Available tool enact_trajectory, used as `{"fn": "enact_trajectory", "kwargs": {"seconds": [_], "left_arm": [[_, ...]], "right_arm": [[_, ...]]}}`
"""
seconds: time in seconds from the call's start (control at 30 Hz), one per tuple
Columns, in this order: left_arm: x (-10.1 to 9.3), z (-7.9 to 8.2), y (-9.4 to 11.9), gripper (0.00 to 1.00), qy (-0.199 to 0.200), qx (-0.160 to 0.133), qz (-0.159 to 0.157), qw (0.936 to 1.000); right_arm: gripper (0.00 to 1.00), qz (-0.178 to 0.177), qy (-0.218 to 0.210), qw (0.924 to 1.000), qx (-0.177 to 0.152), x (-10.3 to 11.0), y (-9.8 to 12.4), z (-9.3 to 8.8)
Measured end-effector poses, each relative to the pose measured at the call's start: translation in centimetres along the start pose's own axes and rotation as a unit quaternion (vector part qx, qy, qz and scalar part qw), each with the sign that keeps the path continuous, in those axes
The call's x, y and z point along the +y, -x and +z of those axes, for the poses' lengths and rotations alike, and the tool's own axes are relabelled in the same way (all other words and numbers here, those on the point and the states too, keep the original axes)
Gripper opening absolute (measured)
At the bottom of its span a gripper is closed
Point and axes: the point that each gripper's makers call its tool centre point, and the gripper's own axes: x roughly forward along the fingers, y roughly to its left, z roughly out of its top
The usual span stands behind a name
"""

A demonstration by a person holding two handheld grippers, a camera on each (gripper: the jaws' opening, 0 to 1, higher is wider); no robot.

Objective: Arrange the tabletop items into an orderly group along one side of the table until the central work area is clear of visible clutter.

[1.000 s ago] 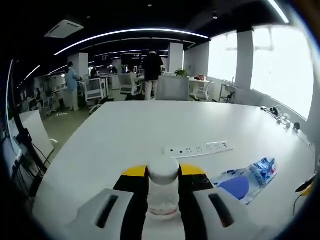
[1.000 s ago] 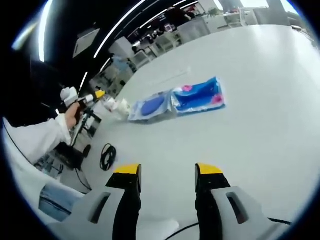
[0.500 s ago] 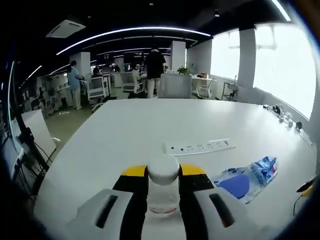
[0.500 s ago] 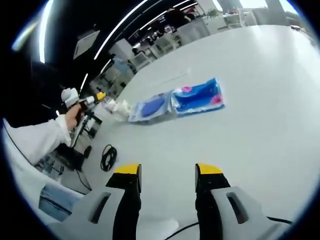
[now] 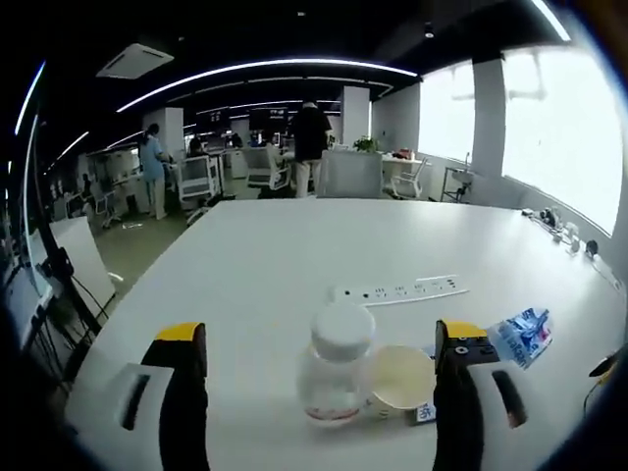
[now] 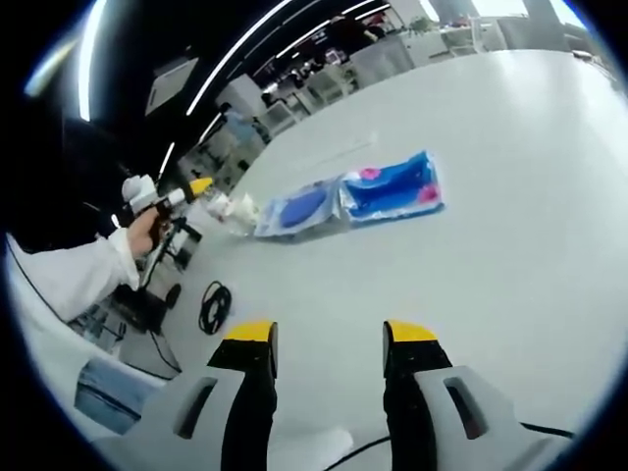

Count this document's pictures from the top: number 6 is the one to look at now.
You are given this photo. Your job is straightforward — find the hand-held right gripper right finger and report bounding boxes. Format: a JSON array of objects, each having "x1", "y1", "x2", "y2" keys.
[{"x1": 382, "y1": 318, "x2": 524, "y2": 471}]

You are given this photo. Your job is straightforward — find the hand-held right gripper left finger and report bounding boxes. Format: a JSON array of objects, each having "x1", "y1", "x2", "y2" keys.
[{"x1": 169, "y1": 318, "x2": 280, "y2": 471}]

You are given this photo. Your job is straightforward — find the white round lid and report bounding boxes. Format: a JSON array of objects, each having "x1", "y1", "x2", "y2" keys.
[{"x1": 231, "y1": 194, "x2": 261, "y2": 238}]

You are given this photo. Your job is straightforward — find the clear package with blue pad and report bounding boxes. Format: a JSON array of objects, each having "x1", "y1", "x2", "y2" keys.
[{"x1": 253, "y1": 180, "x2": 343, "y2": 242}]

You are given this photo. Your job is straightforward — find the blue flowered plastic package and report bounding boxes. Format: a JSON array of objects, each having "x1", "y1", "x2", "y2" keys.
[{"x1": 337, "y1": 149, "x2": 448, "y2": 230}]

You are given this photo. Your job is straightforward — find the white tabletop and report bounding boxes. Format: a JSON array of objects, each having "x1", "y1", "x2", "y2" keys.
[{"x1": 146, "y1": 48, "x2": 627, "y2": 471}]

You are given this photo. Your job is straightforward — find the person's left hand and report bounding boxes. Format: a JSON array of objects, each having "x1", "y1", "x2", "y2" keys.
[{"x1": 128, "y1": 211, "x2": 161, "y2": 259}]

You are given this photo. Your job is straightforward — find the black wheeled stand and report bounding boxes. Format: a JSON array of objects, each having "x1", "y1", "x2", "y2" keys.
[{"x1": 112, "y1": 215, "x2": 203, "y2": 336}]

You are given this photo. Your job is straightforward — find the person's blue jeans leg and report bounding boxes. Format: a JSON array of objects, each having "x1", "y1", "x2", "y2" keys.
[{"x1": 73, "y1": 357, "x2": 166, "y2": 437}]

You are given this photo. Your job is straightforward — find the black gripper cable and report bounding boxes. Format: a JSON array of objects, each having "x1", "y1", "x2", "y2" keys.
[{"x1": 313, "y1": 421, "x2": 576, "y2": 471}]

